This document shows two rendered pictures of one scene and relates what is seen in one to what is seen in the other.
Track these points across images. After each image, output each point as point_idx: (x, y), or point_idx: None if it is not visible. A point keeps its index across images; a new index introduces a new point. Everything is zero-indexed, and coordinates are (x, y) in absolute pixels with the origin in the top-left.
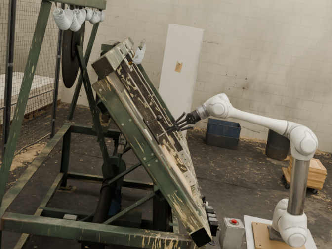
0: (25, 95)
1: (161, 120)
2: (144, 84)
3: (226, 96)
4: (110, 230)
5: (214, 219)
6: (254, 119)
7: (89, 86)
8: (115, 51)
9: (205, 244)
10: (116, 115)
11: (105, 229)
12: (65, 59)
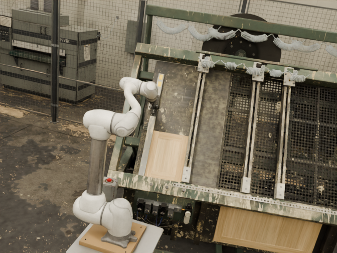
0: (144, 65)
1: (246, 139)
2: (256, 103)
3: (147, 82)
4: (124, 153)
5: (149, 203)
6: (128, 100)
7: None
8: (187, 51)
9: None
10: None
11: (126, 152)
12: None
